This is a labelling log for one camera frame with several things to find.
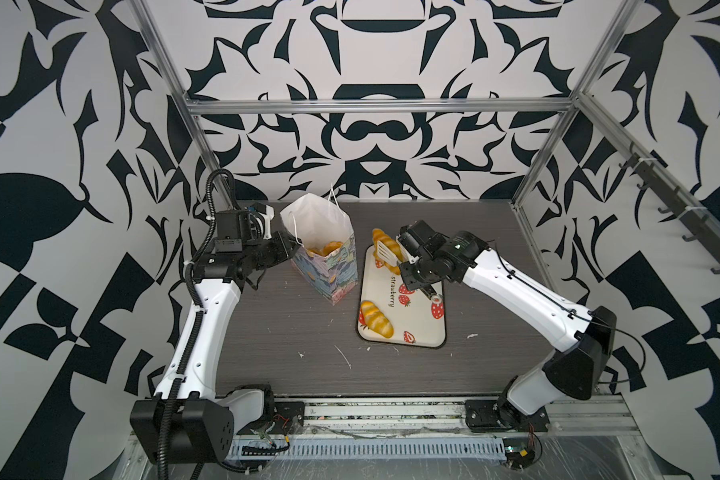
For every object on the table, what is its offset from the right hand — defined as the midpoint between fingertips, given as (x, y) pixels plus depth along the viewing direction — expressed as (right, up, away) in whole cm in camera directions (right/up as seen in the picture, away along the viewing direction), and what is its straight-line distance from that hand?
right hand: (409, 274), depth 77 cm
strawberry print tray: (+4, -15, +13) cm, 20 cm away
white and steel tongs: (-5, +5, +3) cm, 7 cm away
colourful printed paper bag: (-20, +5, -3) cm, 21 cm away
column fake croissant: (-7, +10, +12) cm, 17 cm away
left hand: (-27, +9, -2) cm, 29 cm away
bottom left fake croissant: (-8, -14, +10) cm, 19 cm away
